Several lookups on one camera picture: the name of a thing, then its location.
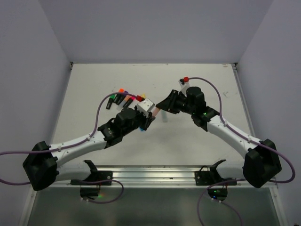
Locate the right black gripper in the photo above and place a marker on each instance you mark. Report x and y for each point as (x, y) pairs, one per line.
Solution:
(169, 103)

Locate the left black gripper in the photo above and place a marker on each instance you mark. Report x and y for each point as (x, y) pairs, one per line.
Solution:
(146, 121)

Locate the pastel orange highlighter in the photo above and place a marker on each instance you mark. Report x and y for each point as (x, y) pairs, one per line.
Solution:
(155, 112)

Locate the pastel green highlighter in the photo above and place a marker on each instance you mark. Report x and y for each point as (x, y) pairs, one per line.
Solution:
(164, 116)

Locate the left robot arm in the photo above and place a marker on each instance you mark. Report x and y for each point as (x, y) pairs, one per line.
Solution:
(47, 164)

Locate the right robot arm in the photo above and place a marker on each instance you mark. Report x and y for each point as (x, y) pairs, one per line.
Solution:
(260, 163)

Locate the pink cap black highlighter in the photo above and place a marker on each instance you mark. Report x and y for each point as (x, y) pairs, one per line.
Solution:
(129, 101)

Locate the peach cap clear highlighter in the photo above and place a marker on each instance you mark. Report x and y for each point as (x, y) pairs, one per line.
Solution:
(122, 102)

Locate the purple cap black highlighter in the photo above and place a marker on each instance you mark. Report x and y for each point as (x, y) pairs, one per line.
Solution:
(122, 97)

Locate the orange cap black highlighter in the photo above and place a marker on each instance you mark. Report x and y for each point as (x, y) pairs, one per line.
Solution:
(118, 96)

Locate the green cap black highlighter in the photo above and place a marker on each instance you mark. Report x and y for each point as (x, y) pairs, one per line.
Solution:
(110, 101)

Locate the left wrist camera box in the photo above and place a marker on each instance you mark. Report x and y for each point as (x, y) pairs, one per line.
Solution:
(145, 107)

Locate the aluminium rail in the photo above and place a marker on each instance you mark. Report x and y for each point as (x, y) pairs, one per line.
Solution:
(147, 176)

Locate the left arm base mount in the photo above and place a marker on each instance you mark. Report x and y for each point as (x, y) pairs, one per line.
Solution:
(94, 180)

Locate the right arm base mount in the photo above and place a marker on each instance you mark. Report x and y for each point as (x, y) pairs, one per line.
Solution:
(208, 175)

